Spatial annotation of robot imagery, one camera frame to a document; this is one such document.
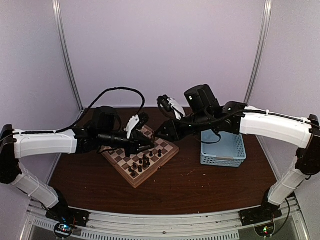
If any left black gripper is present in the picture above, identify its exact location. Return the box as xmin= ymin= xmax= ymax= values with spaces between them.
xmin=98 ymin=129 xmax=155 ymax=158

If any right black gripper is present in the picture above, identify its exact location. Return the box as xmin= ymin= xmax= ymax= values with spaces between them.
xmin=154 ymin=110 xmax=213 ymax=143

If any wooden chess board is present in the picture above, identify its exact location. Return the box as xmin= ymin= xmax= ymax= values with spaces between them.
xmin=101 ymin=138 xmax=180 ymax=188

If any light blue plastic basket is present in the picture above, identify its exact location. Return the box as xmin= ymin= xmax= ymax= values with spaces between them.
xmin=200 ymin=130 xmax=247 ymax=168

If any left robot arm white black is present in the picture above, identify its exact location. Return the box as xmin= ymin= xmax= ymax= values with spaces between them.
xmin=0 ymin=106 xmax=155 ymax=223

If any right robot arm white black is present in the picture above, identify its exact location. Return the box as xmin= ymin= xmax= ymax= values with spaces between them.
xmin=155 ymin=84 xmax=320 ymax=221

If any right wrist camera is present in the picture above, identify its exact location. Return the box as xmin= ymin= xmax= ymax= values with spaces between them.
xmin=157 ymin=95 xmax=186 ymax=120

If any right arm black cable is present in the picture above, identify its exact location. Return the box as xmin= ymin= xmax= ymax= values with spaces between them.
xmin=156 ymin=96 xmax=241 ymax=126

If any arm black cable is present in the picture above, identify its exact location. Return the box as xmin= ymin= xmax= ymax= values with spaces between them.
xmin=156 ymin=96 xmax=241 ymax=126
xmin=54 ymin=86 xmax=146 ymax=133

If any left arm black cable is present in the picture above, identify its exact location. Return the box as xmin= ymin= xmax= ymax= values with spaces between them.
xmin=54 ymin=86 xmax=146 ymax=133

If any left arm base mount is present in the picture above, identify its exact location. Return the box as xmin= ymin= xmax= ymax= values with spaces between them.
xmin=45 ymin=208 xmax=90 ymax=227

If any front aluminium rail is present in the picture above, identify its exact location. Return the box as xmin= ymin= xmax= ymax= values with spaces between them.
xmin=18 ymin=197 xmax=311 ymax=240

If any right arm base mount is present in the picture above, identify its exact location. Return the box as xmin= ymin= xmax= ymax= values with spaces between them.
xmin=239 ymin=206 xmax=282 ymax=226

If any right aluminium frame post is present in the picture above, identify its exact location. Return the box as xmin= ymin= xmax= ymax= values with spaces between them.
xmin=244 ymin=0 xmax=273 ymax=104

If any aluminium frame post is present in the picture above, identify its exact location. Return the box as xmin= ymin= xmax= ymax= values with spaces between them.
xmin=244 ymin=0 xmax=273 ymax=104
xmin=52 ymin=0 xmax=84 ymax=112

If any left aluminium frame post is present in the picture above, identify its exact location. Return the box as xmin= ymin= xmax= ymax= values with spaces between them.
xmin=52 ymin=0 xmax=84 ymax=112

